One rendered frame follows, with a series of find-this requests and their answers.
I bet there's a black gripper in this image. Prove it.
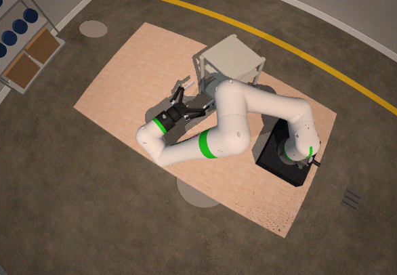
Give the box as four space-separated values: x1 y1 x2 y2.
166 81 214 123

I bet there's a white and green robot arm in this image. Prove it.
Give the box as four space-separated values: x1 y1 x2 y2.
135 79 320 169

